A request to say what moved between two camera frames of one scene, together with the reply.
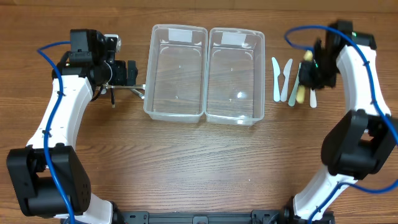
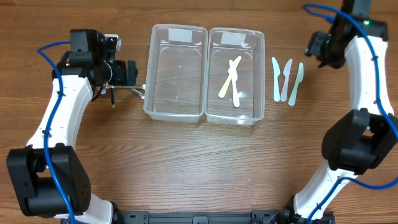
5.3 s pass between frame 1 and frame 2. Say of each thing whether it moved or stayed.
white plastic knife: moved
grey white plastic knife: stayed
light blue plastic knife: stayed
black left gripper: stayed
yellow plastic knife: moved
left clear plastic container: stayed
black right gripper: moved
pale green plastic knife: stayed
